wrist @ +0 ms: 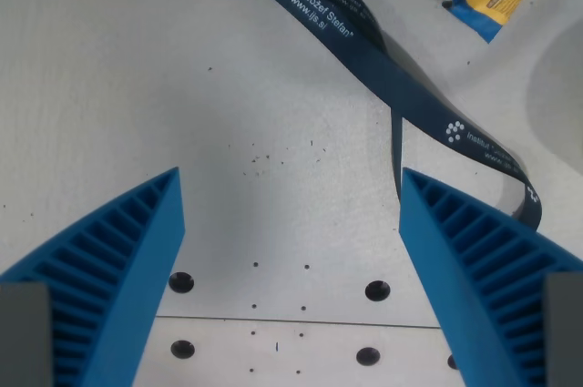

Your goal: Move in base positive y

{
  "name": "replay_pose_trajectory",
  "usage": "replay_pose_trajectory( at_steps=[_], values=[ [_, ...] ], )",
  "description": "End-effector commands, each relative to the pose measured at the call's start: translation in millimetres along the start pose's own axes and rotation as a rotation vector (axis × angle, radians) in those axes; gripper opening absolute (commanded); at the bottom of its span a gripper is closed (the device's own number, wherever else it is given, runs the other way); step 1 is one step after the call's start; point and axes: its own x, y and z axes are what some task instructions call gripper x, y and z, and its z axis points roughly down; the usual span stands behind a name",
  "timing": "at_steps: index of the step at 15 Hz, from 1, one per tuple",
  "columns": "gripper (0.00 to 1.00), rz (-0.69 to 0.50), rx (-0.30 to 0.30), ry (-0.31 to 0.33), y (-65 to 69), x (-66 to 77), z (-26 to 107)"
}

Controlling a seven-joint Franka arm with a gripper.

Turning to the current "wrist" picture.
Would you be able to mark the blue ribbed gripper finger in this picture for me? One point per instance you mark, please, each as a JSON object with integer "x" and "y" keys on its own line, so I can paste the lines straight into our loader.
{"x": 136, "y": 250}
{"x": 437, "y": 246}

